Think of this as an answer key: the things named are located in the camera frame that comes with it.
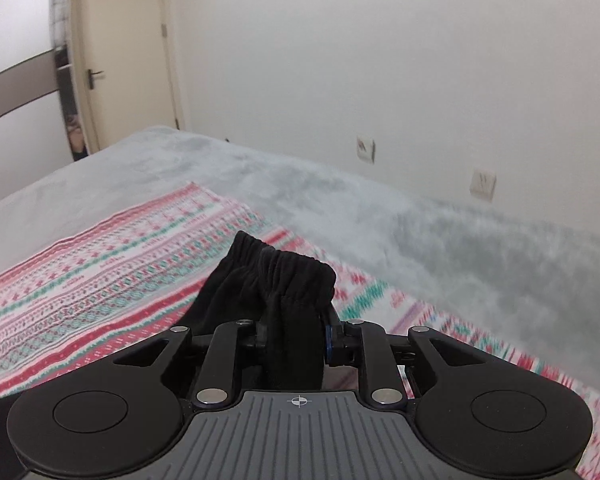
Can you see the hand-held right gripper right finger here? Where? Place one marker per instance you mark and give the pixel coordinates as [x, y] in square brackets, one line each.
[331, 346]

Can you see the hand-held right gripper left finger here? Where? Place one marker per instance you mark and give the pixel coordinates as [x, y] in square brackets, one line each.
[242, 337]

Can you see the black pants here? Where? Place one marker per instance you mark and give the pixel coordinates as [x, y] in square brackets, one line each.
[290, 305]

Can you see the grey bed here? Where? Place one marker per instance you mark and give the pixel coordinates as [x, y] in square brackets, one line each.
[430, 240]

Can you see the striped patterned blanket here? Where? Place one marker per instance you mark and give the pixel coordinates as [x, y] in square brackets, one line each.
[105, 270]

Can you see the plush toy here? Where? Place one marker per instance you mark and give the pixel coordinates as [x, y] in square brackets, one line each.
[75, 135]

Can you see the cream door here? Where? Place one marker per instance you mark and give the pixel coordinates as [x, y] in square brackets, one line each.
[125, 45]

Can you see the white and brown wardrobe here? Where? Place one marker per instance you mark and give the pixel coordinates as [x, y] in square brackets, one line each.
[15, 75]

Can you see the white stored bedding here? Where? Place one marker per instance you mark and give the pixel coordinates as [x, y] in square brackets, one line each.
[61, 10]

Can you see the white wall socket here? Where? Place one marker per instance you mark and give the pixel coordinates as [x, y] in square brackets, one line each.
[365, 149]
[482, 186]

